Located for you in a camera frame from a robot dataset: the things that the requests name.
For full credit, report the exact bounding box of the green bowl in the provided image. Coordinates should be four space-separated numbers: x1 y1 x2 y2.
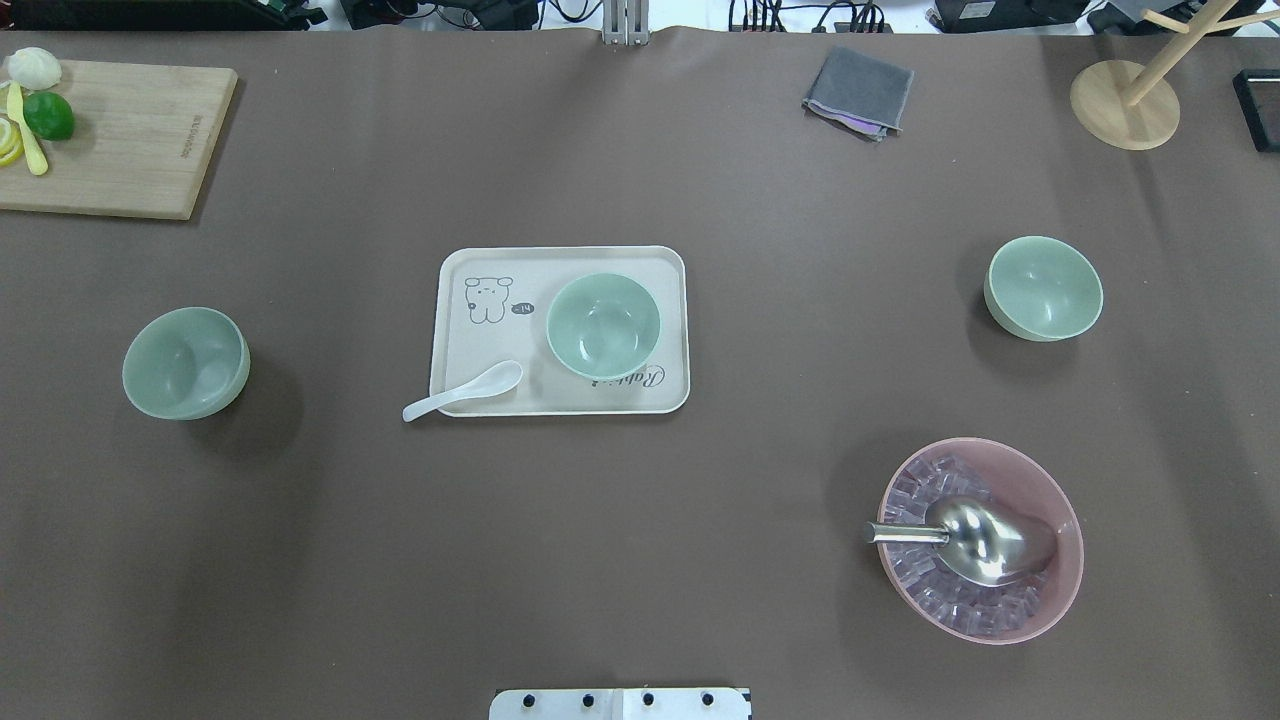
122 307 252 421
983 236 1105 342
545 273 663 380

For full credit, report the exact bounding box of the green bowl on tray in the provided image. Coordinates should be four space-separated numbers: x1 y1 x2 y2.
545 273 663 380

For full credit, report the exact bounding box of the beige rabbit tray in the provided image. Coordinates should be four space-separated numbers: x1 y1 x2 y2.
429 245 692 416

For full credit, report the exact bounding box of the white ceramic spoon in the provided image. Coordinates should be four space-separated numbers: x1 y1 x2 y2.
401 360 524 423

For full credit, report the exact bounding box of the pink bowl with ice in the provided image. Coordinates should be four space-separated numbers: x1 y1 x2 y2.
874 438 1084 644

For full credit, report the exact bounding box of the grey folded cloth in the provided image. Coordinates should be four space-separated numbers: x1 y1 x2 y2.
803 47 916 142

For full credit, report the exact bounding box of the metal ice scoop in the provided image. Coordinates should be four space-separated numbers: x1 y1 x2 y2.
861 495 1057 588

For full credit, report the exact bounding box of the bamboo cutting board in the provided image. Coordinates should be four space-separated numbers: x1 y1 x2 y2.
1 59 239 222

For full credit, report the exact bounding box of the wooden mug tree stand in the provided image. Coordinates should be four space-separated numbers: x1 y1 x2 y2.
1069 1 1279 151

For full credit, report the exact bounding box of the yellow plastic knife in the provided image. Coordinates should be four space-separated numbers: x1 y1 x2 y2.
6 81 49 177

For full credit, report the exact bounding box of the green lime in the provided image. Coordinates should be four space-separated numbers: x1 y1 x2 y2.
23 91 76 142

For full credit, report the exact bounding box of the lemon slice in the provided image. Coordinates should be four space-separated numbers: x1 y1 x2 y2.
0 117 24 167

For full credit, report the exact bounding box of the white garlic bulb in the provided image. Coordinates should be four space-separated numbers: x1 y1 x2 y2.
4 47 63 91

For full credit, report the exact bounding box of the black tray at edge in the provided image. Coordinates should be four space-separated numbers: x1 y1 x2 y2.
1231 69 1279 152

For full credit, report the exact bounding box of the aluminium frame post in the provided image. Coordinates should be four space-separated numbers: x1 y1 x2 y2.
602 0 650 46

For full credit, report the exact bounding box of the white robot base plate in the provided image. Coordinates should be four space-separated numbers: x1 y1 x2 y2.
488 685 753 719

